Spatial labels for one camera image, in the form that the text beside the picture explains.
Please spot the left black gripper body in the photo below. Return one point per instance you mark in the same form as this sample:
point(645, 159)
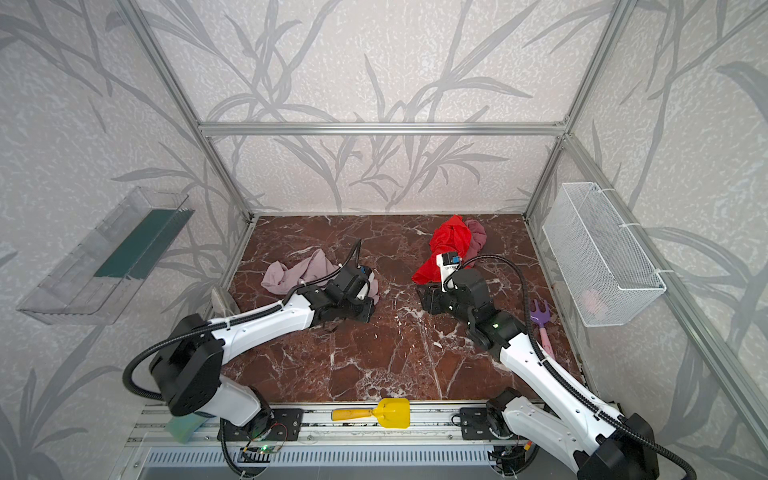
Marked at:
point(360, 300)

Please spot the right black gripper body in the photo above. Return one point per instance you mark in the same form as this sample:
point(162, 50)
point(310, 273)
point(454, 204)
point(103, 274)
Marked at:
point(435, 300)

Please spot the red cloth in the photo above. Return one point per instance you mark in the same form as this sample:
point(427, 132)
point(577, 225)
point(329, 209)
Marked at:
point(452, 236)

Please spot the light pink cloth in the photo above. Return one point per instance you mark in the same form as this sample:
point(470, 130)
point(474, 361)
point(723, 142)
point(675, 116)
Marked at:
point(280, 279)

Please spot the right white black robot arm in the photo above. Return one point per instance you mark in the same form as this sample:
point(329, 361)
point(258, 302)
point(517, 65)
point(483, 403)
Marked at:
point(588, 435)

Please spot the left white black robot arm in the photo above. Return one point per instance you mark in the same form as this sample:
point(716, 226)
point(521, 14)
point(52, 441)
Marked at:
point(185, 370)

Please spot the dark pink cloth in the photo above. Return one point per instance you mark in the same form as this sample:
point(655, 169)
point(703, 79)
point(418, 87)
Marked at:
point(478, 238)

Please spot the purple pink toy rake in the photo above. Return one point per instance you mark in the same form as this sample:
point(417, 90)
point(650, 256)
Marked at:
point(541, 315)

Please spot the yellow toy shovel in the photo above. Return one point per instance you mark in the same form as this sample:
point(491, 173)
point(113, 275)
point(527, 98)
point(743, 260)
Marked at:
point(391, 413)

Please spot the green sponge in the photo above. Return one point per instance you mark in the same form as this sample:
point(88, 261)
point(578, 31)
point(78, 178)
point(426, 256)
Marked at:
point(182, 428)

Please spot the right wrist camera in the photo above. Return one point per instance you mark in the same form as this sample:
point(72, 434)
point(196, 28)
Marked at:
point(448, 263)

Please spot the aluminium front rail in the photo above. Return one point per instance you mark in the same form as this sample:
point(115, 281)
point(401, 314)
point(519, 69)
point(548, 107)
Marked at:
point(432, 423)

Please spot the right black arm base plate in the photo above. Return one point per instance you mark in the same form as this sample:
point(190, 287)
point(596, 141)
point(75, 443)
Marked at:
point(474, 425)

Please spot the white wire mesh basket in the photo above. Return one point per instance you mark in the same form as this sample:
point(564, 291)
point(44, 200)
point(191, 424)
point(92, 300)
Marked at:
point(606, 271)

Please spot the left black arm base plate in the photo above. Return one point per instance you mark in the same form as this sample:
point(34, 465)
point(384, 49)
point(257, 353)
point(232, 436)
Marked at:
point(276, 425)

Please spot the clear plastic wall shelf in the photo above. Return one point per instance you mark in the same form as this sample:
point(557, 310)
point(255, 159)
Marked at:
point(97, 280)

